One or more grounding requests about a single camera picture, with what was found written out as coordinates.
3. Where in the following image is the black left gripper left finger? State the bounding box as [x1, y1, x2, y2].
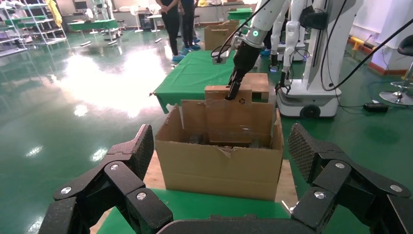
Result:
[38, 124, 173, 234]

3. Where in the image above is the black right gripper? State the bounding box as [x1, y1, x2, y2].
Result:
[225, 41, 262, 101]

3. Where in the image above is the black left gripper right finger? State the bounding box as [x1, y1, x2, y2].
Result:
[288, 122, 413, 234]

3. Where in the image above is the brown cardboard box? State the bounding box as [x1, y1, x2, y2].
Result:
[242, 72, 270, 101]
[205, 84, 253, 145]

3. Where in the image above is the plain brown shipping carton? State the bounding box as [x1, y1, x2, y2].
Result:
[219, 19, 240, 34]
[204, 25, 230, 51]

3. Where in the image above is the large torn cardboard carton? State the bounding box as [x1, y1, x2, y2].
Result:
[154, 100, 284, 202]

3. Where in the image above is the green tablecloth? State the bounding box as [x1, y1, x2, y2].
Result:
[96, 189, 291, 234]
[150, 50, 278, 114]

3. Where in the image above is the green covered table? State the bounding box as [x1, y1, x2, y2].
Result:
[67, 19, 118, 33]
[227, 8, 253, 21]

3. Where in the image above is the white wheeled robot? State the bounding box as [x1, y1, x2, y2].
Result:
[270, 0, 364, 118]

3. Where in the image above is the person in black trousers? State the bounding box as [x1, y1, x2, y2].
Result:
[179, 0, 201, 52]
[155, 0, 186, 62]

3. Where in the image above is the black power adapter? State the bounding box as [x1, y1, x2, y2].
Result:
[364, 102, 390, 113]

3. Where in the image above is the black swivel stool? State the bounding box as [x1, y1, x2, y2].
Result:
[379, 34, 413, 107]

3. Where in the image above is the yellow hanging garment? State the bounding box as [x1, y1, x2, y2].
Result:
[46, 0, 63, 28]

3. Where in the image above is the metal storage shelf rack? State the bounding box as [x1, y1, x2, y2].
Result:
[0, 0, 67, 57]

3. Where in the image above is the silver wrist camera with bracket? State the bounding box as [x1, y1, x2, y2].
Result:
[212, 34, 241, 65]

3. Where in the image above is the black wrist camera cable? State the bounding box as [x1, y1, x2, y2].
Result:
[210, 0, 273, 63]

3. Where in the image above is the white pedestal side table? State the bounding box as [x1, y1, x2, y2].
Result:
[147, 3, 163, 34]

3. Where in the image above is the white pedestal fan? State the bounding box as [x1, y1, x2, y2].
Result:
[130, 4, 144, 34]

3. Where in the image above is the black hanging cable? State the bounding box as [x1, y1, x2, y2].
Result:
[319, 0, 413, 93]

